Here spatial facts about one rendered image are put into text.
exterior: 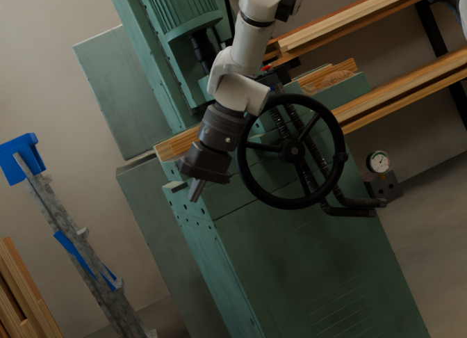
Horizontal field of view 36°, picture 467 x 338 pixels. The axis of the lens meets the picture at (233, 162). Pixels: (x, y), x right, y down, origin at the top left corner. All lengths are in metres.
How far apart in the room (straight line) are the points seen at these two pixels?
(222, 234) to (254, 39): 0.71
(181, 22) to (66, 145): 2.43
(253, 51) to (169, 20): 0.69
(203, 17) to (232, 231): 0.59
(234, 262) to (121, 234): 2.50
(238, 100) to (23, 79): 3.01
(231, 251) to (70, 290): 2.61
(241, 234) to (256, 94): 0.57
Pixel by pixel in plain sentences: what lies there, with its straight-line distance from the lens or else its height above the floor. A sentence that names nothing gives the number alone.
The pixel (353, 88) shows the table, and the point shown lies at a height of 0.87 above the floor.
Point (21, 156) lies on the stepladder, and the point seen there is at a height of 1.09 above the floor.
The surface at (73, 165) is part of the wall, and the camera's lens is 4.35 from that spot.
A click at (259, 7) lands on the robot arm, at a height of 1.12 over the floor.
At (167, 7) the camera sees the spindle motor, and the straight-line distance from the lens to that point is 2.03.
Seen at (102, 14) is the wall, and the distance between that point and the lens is 4.40.
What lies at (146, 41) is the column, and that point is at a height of 1.24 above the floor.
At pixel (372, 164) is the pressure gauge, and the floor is 0.66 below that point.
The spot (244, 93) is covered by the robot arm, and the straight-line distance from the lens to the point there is 1.46.
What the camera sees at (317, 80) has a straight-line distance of 2.17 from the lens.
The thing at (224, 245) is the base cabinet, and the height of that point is 0.64.
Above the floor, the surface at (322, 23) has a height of 1.11.
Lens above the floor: 1.03
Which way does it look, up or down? 6 degrees down
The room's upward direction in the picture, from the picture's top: 24 degrees counter-clockwise
